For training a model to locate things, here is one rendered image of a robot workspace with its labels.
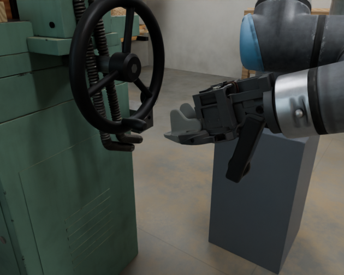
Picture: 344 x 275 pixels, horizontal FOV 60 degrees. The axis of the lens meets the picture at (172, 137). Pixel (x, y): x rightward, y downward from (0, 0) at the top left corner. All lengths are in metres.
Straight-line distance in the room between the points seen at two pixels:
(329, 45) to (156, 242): 1.07
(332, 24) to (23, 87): 0.58
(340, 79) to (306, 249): 1.10
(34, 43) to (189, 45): 3.84
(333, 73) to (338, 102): 0.04
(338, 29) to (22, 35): 0.57
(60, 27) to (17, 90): 0.16
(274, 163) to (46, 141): 0.69
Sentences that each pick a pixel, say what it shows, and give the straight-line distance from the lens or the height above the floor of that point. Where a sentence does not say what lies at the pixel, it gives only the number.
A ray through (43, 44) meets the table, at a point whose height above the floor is 0.86.
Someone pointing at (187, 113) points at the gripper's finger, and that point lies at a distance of 0.54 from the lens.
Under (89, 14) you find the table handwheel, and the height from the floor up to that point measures 0.92.
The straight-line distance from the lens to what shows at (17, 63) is 0.71.
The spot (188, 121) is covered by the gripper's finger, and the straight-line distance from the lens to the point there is 0.49.
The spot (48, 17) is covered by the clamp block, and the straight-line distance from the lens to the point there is 0.68.
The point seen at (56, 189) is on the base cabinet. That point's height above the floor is 0.50.
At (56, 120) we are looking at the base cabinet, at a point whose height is 0.67.
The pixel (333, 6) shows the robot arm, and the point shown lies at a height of 0.92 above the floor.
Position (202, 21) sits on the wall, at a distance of 4.31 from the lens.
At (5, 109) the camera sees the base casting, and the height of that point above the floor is 0.74.
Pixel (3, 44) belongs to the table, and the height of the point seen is 0.86.
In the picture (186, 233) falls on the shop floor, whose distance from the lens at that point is 1.40.
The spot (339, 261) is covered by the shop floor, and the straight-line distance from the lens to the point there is 1.44.
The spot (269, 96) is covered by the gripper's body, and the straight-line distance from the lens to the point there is 0.43.
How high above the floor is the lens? 0.94
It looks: 24 degrees down
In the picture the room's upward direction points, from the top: straight up
